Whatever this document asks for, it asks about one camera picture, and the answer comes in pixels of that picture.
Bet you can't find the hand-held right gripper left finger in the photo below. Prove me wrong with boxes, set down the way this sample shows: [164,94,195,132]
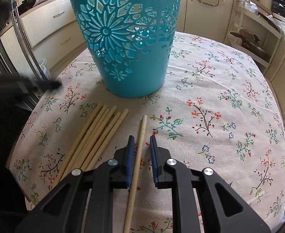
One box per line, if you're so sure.
[14,135,136,233]

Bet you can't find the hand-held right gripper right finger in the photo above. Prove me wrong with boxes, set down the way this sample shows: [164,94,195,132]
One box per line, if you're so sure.
[149,135,271,233]

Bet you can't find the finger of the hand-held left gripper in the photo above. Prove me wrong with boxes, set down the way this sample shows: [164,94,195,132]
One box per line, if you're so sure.
[0,74,62,102]

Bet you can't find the light wooden chopstick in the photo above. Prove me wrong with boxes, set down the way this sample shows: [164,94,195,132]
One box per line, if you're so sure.
[122,115,148,233]

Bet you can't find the bunch of wooden chopsticks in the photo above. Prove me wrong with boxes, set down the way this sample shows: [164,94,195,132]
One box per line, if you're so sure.
[51,103,129,187]

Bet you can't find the teal perforated plastic basket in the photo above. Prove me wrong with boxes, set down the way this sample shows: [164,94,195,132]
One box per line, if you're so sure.
[65,0,185,99]

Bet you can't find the clear plastic bag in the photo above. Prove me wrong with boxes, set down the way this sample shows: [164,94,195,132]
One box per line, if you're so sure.
[37,58,53,80]

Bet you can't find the stainless steel refrigerator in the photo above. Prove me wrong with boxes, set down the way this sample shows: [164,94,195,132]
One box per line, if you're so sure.
[0,39,40,112]

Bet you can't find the person's dark clothing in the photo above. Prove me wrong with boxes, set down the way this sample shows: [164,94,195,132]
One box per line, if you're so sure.
[0,99,36,233]

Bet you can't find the cream drawer cabinet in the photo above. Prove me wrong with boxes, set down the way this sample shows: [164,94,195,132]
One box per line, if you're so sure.
[0,0,87,71]

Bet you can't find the black wok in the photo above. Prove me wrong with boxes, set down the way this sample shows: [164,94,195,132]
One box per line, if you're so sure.
[17,0,37,14]

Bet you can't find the floral tablecloth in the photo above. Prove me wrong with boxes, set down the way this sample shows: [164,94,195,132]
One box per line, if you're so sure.
[9,30,285,233]

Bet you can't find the cream cabinet with doors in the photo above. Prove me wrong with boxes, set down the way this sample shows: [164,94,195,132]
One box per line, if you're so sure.
[181,0,235,42]

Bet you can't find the pan with lid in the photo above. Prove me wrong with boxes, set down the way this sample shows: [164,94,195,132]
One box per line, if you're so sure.
[231,29,271,62]

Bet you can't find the white shelf rack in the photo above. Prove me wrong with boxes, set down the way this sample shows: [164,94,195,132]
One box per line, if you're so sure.
[225,0,282,68]

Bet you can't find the crumpled plastic bag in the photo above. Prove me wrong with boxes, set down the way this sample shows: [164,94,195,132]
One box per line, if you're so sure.
[244,0,259,15]

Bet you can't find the chrome chair frame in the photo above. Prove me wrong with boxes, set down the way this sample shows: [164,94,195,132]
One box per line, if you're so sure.
[10,0,48,80]

